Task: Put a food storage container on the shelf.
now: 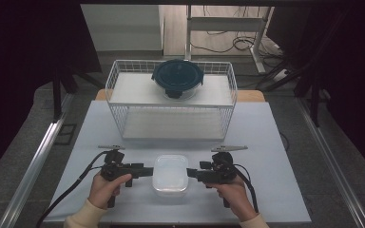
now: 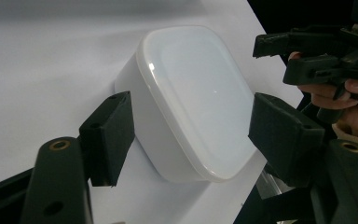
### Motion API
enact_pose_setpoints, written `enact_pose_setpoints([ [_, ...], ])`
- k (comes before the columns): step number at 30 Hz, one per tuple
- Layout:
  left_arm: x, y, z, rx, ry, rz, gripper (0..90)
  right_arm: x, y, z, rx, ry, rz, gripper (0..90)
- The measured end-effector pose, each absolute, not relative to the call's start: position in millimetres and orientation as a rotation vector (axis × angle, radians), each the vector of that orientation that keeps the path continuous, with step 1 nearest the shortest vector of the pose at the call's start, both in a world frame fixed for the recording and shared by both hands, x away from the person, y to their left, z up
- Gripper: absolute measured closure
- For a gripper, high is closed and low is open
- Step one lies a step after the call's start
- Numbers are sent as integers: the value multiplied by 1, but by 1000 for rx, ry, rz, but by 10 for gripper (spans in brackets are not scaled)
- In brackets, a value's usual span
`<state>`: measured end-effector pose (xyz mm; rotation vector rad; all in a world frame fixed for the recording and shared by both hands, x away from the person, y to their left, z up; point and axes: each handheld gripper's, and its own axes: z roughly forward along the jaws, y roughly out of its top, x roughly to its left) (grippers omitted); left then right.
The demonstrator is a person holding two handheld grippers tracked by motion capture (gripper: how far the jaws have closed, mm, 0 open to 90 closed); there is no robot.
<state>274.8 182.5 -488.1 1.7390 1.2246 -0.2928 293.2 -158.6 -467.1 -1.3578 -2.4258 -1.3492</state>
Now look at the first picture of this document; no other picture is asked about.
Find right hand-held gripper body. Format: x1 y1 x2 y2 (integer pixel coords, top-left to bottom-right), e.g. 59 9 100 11
206 144 249 209

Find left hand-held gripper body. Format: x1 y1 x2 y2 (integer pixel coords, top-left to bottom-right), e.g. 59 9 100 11
98 144 134 209

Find white square plastic container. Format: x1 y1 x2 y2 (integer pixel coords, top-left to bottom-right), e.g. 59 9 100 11
151 154 190 198

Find white wire shelf rack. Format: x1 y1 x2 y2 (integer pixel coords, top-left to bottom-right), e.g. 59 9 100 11
105 59 238 143

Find round dark lidded container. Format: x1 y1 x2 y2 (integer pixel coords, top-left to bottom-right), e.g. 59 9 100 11
151 58 205 101

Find person's left hand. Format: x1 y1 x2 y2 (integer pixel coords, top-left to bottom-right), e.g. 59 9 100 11
87 172 133 210

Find person's right hand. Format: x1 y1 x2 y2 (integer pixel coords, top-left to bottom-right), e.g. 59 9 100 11
206 175 258 223

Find wooden board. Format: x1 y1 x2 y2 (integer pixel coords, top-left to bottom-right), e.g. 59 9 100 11
94 88 266 103

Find black metal stand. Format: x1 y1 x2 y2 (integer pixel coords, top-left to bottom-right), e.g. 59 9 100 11
50 63 106 124
256 60 332 128

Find white power strip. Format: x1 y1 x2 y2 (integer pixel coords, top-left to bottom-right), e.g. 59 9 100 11
271 68 292 83

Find white cabinet panel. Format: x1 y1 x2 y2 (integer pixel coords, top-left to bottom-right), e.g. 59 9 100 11
79 3 164 52

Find dark curtain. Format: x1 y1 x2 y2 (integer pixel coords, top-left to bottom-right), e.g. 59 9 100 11
0 0 103 185
265 0 365 181

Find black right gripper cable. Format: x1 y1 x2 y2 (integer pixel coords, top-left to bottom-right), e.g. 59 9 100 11
232 163 259 214

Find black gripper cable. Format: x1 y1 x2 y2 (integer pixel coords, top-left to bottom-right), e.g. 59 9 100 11
232 163 259 214
36 151 109 228

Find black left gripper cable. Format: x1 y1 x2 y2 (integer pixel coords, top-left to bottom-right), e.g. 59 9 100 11
36 151 109 228

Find black floor bracket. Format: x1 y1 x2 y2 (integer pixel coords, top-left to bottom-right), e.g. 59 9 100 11
54 123 78 146

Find aluminium rail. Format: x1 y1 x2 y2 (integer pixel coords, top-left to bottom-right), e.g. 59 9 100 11
0 93 76 228
297 97 365 228

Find black floor cables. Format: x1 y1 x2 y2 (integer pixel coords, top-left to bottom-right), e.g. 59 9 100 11
189 4 284 61

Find white metal desk frame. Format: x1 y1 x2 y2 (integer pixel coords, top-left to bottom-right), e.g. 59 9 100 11
184 4 275 75

